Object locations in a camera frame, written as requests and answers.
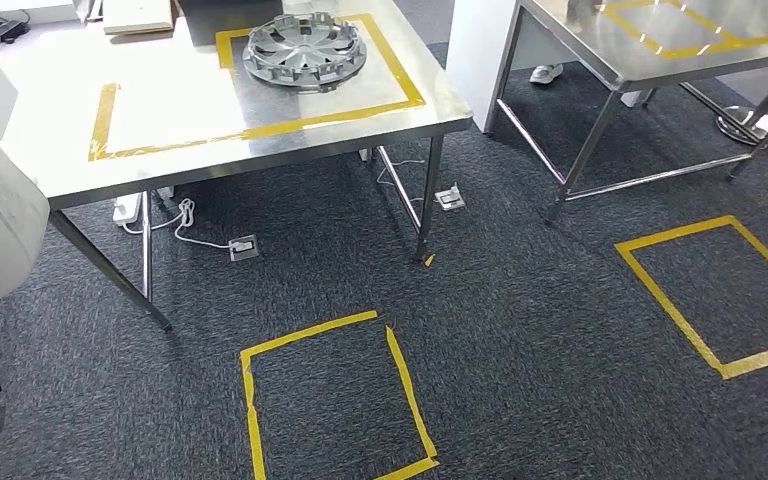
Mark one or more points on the white curved plastic part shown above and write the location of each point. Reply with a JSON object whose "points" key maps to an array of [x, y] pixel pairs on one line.
{"points": [[0, 218]]}

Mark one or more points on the steel workbench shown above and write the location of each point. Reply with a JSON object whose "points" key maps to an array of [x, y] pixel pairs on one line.
{"points": [[159, 112], [576, 40]]}

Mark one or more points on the white power strip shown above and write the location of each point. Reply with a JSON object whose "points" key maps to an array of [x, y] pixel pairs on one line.
{"points": [[127, 208]]}

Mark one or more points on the black power adapter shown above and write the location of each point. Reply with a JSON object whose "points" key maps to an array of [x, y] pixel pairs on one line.
{"points": [[10, 30]]}

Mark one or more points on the metal floor socket box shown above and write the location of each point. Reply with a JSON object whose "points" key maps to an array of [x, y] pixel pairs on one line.
{"points": [[243, 248], [450, 199]]}

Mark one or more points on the yellow floor tape square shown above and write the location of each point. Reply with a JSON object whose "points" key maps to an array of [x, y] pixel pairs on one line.
{"points": [[672, 236], [304, 334]]}

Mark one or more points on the grey wheel hubcap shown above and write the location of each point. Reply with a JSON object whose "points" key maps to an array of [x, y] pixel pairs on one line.
{"points": [[304, 53]]}

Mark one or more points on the small yellow tape piece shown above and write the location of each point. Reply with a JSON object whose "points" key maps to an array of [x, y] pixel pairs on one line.
{"points": [[429, 260]]}

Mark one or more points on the person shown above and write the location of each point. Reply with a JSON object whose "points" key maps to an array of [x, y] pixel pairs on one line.
{"points": [[546, 74]]}

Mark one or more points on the chrome round stand base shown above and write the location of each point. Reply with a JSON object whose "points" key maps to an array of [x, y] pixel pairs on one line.
{"points": [[742, 126]]}

